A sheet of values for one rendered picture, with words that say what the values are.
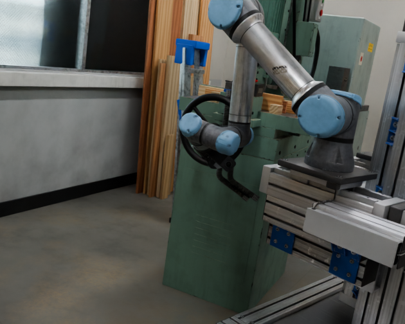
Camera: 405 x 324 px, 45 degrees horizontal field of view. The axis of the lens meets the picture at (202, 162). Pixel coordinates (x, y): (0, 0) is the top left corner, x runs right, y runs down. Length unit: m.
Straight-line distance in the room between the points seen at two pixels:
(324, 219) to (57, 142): 2.22
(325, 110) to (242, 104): 0.37
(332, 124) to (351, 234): 0.29
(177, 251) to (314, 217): 1.07
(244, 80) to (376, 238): 0.65
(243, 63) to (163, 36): 2.12
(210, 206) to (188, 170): 0.19
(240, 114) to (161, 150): 2.05
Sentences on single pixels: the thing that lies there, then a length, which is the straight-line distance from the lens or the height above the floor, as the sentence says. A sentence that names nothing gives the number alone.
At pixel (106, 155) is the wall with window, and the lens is 3.65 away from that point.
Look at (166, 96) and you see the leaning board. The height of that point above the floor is 0.75.
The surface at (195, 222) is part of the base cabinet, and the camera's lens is 2.24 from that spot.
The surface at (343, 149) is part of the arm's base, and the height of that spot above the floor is 0.89.
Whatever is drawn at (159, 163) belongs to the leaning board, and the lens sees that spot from 3.65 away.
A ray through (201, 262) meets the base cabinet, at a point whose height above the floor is 0.18.
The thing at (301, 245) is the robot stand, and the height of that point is 0.55.
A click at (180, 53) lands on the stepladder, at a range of 3.11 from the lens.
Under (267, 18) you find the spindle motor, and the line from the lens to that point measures 2.16.
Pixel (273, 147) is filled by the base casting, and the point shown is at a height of 0.77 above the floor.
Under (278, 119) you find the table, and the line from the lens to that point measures 2.02.
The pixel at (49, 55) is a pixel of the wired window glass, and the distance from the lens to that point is 3.22.
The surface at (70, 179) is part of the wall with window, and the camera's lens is 3.44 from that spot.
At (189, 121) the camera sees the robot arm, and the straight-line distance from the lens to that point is 1.56.
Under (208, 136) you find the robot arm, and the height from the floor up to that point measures 0.85.
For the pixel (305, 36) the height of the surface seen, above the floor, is 1.24.
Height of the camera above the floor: 1.11
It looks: 13 degrees down
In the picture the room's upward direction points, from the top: 8 degrees clockwise
